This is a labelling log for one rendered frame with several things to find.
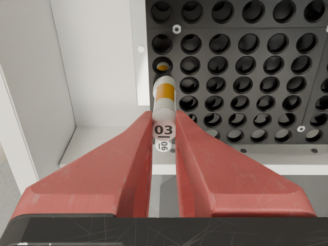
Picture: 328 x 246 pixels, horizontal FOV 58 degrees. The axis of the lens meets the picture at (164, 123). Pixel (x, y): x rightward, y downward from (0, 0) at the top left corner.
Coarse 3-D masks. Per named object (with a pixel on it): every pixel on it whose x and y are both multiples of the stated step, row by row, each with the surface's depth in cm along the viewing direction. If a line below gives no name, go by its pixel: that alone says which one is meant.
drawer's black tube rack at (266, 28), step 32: (192, 0) 17; (224, 0) 17; (256, 0) 17; (288, 0) 17; (320, 0) 17; (192, 32) 18; (224, 32) 18; (256, 32) 18; (288, 32) 18; (320, 32) 18; (192, 64) 23; (224, 64) 22; (256, 64) 19; (288, 64) 19; (320, 64) 19; (192, 96) 21; (224, 96) 20; (256, 96) 20; (288, 96) 20; (320, 96) 20; (224, 128) 22; (256, 128) 22; (288, 128) 22; (320, 128) 22
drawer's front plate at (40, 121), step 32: (0, 0) 17; (32, 0) 20; (0, 32) 17; (32, 32) 20; (0, 64) 17; (32, 64) 20; (0, 96) 18; (32, 96) 20; (64, 96) 27; (0, 128) 19; (32, 128) 20; (64, 128) 27; (32, 160) 20
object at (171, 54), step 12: (156, 0) 17; (168, 0) 17; (156, 24) 18; (168, 24) 18; (156, 36) 18; (168, 36) 18; (156, 48) 19; (168, 48) 19; (156, 72) 20; (168, 72) 20
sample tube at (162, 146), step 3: (156, 141) 21; (159, 141) 21; (168, 141) 21; (171, 141) 22; (156, 144) 21; (159, 144) 21; (162, 144) 21; (165, 144) 21; (168, 144) 21; (171, 144) 21; (156, 147) 22; (159, 147) 22; (162, 147) 22; (165, 147) 22; (168, 147) 22; (159, 150) 22; (162, 150) 22; (165, 150) 22
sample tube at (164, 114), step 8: (160, 80) 16; (168, 80) 16; (160, 88) 15; (168, 88) 15; (160, 96) 14; (168, 96) 14; (160, 104) 14; (168, 104) 14; (160, 112) 13; (168, 112) 13; (152, 120) 13; (160, 120) 12; (168, 120) 12; (152, 128) 13; (160, 128) 13; (168, 128) 13; (160, 136) 13; (168, 136) 13
